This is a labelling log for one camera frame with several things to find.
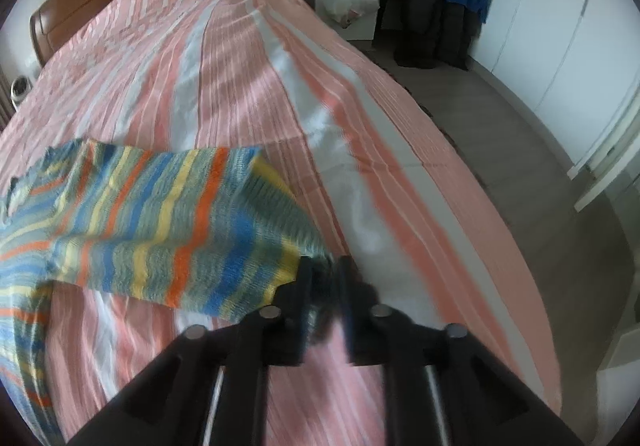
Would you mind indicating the black jacket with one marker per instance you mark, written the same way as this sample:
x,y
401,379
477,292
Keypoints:
x,y
430,21

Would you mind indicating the striped knit sweater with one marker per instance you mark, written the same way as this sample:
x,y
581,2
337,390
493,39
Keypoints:
x,y
150,221

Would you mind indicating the white wardrobe door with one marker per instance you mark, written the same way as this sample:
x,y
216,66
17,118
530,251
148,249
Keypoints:
x,y
607,171

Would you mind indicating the white wardrobe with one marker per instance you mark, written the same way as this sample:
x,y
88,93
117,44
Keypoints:
x,y
550,41

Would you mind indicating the small white device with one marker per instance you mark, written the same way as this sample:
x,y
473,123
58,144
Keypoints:
x,y
20,89

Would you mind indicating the pink striped bed sheet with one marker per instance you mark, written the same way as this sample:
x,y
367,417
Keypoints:
x,y
280,116

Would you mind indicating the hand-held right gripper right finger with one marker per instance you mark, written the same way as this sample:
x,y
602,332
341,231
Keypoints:
x,y
347,291

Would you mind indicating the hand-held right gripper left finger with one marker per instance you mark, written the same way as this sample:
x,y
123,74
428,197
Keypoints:
x,y
303,287

